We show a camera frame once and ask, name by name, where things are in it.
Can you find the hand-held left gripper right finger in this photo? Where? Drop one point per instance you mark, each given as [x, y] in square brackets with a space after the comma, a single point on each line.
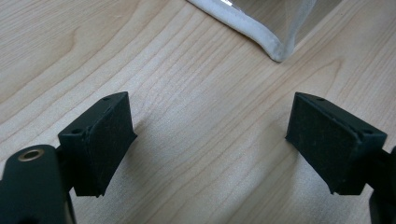
[336, 146]

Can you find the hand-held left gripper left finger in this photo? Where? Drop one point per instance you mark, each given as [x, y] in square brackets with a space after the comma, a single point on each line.
[99, 146]

